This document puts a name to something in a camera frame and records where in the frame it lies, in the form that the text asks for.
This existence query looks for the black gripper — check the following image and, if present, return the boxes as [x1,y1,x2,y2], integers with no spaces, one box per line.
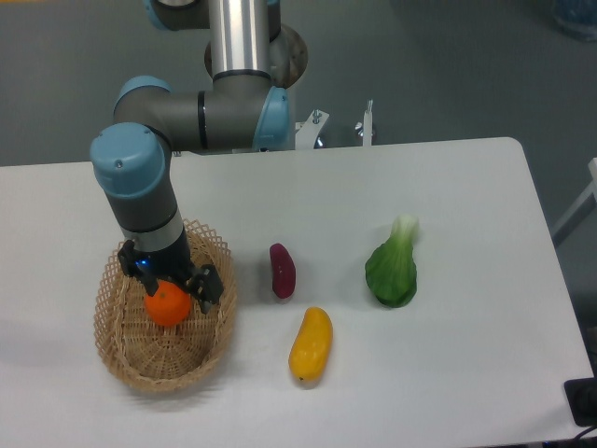
[118,231,224,315]

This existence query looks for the orange fruit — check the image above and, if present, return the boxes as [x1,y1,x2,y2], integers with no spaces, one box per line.
[144,280,191,327]

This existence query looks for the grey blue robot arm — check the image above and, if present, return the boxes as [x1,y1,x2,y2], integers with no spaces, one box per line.
[90,1,295,313]

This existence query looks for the woven wicker basket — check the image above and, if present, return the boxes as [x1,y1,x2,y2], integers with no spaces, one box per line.
[93,219,237,393]

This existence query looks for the purple sweet potato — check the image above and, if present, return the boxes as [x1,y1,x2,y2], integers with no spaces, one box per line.
[270,243,297,300]

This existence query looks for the yellow mango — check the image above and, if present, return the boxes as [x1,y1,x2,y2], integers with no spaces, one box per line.
[288,307,333,385]

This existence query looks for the green bok choy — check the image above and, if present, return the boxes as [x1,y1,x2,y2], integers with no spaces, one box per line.
[365,215,419,308]

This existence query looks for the black device at edge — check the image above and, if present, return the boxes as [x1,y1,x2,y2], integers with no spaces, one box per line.
[563,377,596,427]

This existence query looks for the white metal bracket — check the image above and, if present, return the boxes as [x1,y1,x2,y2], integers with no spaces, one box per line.
[294,109,330,150]

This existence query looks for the white clamp post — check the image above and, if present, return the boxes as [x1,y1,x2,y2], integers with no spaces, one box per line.
[354,99,376,147]

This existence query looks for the white frame at right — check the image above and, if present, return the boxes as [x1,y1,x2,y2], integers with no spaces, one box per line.
[550,158,596,248]

